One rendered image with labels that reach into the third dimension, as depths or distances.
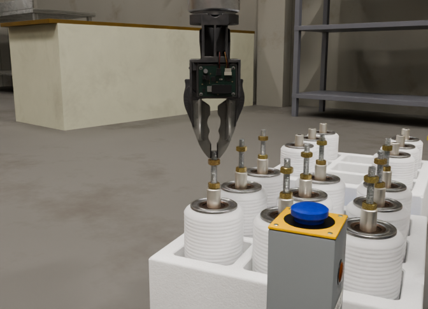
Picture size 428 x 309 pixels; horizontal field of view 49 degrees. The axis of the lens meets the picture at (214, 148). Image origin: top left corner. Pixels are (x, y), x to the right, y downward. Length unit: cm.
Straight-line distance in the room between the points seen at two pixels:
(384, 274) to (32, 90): 307
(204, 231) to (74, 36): 261
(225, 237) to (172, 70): 310
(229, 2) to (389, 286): 44
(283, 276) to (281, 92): 399
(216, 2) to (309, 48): 392
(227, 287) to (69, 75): 262
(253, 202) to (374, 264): 25
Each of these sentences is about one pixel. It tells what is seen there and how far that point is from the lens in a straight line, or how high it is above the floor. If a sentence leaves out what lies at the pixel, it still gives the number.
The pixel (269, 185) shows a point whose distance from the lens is 92.
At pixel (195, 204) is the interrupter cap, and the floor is 25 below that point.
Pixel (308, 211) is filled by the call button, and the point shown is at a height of 33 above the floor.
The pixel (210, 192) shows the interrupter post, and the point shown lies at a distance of 73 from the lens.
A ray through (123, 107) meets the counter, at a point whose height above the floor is 11.
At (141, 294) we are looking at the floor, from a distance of 103.
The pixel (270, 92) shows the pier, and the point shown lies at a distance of 452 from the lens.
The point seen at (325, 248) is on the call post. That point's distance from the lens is 49.
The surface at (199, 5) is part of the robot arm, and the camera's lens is 67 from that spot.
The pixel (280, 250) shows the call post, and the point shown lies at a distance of 50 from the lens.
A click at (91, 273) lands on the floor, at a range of 114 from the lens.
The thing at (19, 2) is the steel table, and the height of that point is 104.
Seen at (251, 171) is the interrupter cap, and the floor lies 25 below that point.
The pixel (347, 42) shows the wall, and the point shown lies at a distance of 440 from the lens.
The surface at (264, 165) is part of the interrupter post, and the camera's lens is 95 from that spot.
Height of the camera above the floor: 49
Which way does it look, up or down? 11 degrees down
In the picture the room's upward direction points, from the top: straight up
